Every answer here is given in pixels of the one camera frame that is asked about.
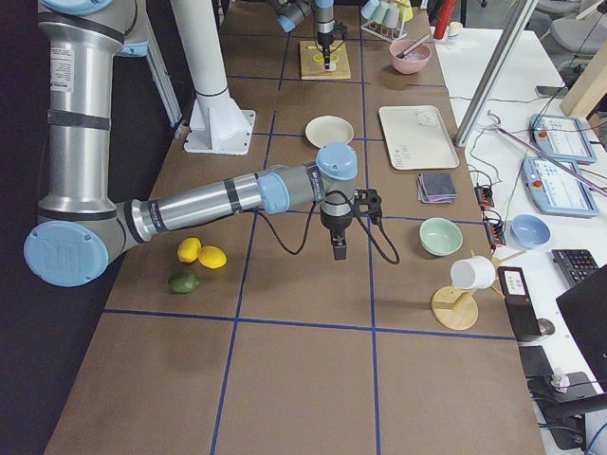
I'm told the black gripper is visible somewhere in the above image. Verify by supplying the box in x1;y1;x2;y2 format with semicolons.
321;202;353;261

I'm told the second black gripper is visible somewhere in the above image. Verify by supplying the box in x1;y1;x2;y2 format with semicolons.
318;32;334;70

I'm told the cream round plate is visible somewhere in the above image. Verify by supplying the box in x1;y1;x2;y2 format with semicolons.
304;116;354;149

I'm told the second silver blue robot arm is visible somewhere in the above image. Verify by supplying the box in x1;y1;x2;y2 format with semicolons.
267;0;336;70

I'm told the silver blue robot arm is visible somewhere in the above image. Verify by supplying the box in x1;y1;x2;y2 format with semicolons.
24;1;358;287

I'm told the white bear tray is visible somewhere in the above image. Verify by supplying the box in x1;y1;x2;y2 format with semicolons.
378;105;459;171

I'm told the bamboo cutting board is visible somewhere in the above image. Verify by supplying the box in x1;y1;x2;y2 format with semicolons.
299;40;351;81

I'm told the yellow plastic knife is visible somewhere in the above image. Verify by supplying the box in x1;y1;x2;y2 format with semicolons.
306;43;344;52

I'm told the steel muddler black tip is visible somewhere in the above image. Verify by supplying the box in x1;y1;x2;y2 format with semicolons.
396;33;431;59

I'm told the pink bowl with ice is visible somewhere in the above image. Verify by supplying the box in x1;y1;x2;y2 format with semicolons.
389;39;432;75

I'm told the green bowl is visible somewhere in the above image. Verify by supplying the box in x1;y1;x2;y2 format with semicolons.
419;217;463;257

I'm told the grey folded cloth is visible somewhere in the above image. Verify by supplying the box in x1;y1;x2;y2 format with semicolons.
417;172;457;204

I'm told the red bottle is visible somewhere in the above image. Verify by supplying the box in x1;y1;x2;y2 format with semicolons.
433;0;456;41

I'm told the lower yellow lemon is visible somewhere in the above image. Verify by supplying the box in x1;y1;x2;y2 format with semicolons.
197;246;228;269

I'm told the yellow lemon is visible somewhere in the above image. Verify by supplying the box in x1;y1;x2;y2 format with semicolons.
176;237;202;264
197;246;228;269

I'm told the wooden mug stand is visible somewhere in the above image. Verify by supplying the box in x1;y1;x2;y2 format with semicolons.
431;250;525;331

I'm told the white mug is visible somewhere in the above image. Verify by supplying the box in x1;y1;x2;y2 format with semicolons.
450;256;496;289

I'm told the upper yellow lemon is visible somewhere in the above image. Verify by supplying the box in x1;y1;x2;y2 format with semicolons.
176;237;202;264

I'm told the green lime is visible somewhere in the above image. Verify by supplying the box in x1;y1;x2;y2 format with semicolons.
167;269;201;294

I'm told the blue bowl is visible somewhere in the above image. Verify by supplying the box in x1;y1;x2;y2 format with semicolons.
510;214;551;249

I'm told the black box white label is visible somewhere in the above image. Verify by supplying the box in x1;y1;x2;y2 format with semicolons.
497;266;542;342

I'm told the lower teach pendant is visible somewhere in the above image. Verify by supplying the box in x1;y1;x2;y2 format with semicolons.
522;156;598;218

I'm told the teach pendant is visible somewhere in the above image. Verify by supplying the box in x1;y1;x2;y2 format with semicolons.
529;114;597;165
522;156;598;218

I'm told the black keyboard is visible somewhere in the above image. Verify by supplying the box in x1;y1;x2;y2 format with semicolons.
551;249;598;287

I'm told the upper teach pendant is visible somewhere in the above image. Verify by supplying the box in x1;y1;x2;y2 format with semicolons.
529;114;597;165

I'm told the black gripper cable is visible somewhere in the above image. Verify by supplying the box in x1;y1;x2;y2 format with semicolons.
255;191;401;265

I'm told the white wire cup rack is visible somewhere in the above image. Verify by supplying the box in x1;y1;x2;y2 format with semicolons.
361;0;414;42

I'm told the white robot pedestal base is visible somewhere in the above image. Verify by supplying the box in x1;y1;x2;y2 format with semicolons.
171;0;255;155

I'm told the aluminium frame post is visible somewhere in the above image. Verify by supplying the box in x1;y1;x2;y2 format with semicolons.
454;0;538;148

